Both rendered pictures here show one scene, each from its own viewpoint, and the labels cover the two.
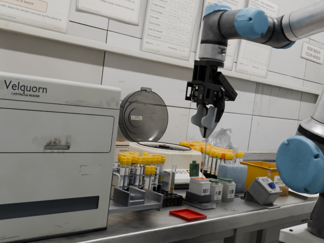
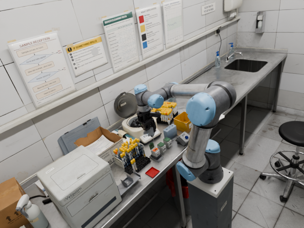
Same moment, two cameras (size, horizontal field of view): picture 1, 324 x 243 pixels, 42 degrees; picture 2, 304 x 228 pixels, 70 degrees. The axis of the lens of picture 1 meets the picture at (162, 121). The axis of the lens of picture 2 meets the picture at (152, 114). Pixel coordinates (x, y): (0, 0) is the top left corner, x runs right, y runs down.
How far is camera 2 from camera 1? 0.78 m
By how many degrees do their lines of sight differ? 28
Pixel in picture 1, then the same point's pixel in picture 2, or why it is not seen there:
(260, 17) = (158, 100)
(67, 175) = (101, 200)
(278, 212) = not seen: hidden behind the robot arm
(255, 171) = (180, 123)
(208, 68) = (144, 116)
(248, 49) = (169, 34)
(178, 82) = (137, 73)
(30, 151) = (84, 206)
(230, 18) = (145, 101)
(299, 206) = not seen: hidden behind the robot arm
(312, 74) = (210, 20)
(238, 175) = (173, 131)
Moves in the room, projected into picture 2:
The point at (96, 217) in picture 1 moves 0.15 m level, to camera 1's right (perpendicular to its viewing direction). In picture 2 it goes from (117, 201) to (143, 197)
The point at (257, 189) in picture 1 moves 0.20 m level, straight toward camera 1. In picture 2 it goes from (180, 140) to (178, 160)
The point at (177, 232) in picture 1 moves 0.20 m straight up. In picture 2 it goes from (149, 186) to (143, 162)
